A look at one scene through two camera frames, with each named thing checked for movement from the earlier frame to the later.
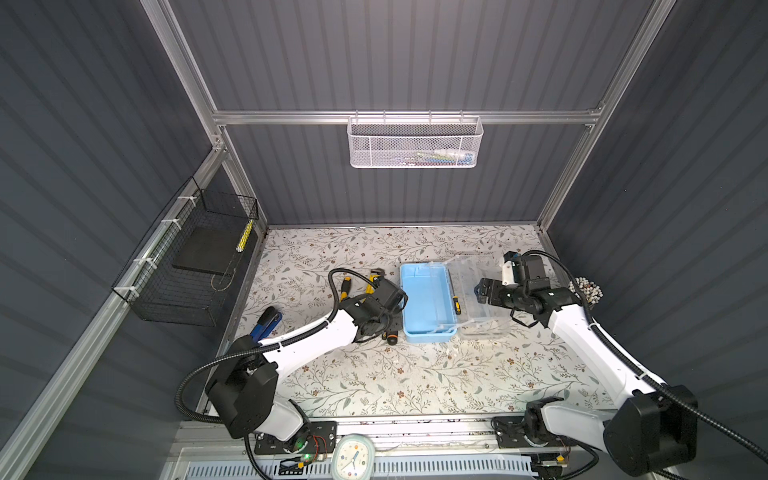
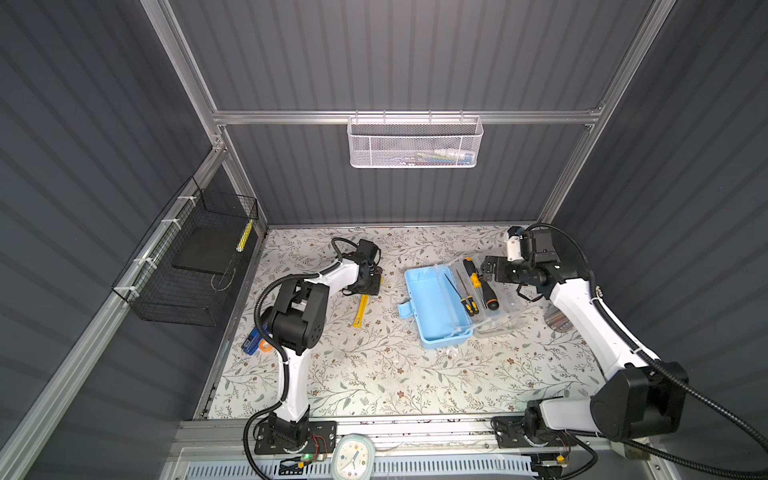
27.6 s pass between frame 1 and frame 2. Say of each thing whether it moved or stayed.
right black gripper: moved
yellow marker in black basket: stayed
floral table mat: stayed
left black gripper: moved
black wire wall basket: stayed
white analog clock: stayed
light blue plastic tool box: moved
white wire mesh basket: stayed
